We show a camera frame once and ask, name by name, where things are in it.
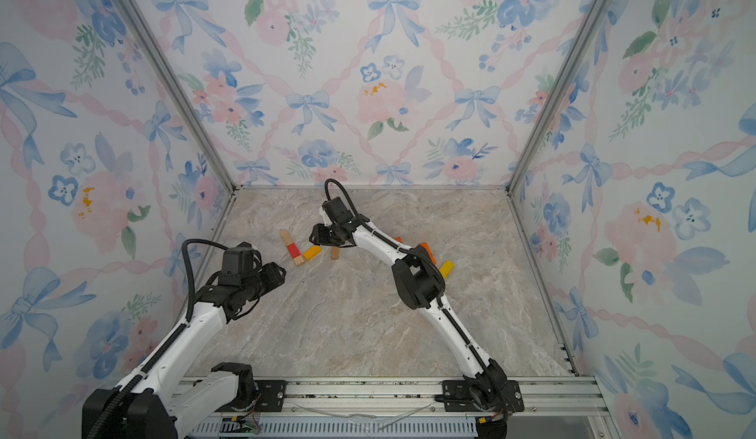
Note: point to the aluminium corner post left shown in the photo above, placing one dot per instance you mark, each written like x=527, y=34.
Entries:
x=136, y=20

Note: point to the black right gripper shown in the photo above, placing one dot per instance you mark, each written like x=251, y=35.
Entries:
x=320, y=234

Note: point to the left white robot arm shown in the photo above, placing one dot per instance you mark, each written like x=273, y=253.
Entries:
x=144, y=404

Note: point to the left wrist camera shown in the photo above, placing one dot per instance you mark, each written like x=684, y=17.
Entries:
x=240, y=265

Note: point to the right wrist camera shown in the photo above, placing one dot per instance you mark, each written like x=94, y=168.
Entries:
x=337, y=212

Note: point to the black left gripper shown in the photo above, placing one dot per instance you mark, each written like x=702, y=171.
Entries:
x=276, y=276

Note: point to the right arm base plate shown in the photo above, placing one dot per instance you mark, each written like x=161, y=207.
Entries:
x=468, y=396

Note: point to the orange long block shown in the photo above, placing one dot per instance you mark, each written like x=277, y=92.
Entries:
x=426, y=248

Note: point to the aluminium corner post right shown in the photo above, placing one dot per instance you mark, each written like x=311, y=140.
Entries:
x=573, y=61

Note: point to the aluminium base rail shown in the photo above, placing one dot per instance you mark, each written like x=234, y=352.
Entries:
x=411, y=407

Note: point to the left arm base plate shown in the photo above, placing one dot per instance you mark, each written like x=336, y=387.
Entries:
x=267, y=396

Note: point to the red rectangular block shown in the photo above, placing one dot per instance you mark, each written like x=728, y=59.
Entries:
x=294, y=251

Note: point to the aluminium corner post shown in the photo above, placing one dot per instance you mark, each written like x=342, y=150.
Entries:
x=573, y=61
x=136, y=20

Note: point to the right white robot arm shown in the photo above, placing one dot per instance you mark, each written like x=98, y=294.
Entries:
x=421, y=287

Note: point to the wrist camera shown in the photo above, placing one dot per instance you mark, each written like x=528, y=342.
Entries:
x=240, y=265
x=337, y=212

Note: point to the yellow rectangular block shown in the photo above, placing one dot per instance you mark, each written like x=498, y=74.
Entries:
x=312, y=252

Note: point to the yellow long block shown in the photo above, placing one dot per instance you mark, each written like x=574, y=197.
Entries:
x=446, y=269

